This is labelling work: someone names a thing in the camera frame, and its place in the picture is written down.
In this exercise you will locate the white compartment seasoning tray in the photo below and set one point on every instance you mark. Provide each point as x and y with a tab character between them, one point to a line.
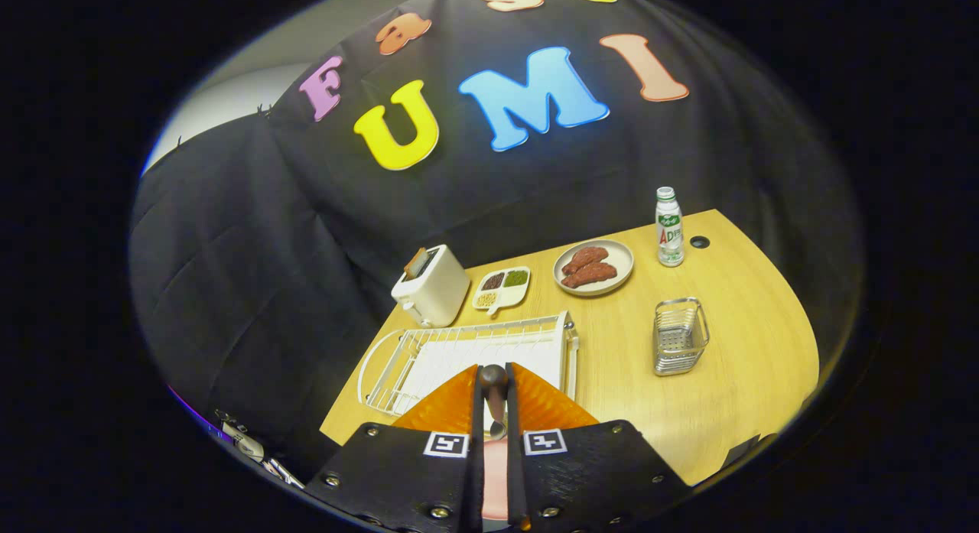
502	297

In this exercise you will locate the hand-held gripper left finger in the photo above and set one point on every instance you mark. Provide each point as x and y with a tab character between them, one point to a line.
476	479

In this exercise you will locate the toast slice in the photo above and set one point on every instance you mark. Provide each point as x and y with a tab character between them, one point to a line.
416	263

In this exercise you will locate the white toaster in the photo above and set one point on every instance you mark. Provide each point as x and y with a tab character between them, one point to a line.
440	292

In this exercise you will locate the brown meat piece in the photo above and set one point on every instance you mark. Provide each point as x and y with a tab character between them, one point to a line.
593	275
585	258

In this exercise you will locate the pink plate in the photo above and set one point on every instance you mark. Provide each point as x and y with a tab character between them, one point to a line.
496	479

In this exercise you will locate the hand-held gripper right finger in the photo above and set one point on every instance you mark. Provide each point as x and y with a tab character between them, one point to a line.
514	479

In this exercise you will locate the white green-label bottle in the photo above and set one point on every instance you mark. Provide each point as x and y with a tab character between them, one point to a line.
670	235

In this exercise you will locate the beige plate with meat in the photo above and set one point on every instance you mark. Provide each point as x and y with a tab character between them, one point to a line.
621	261

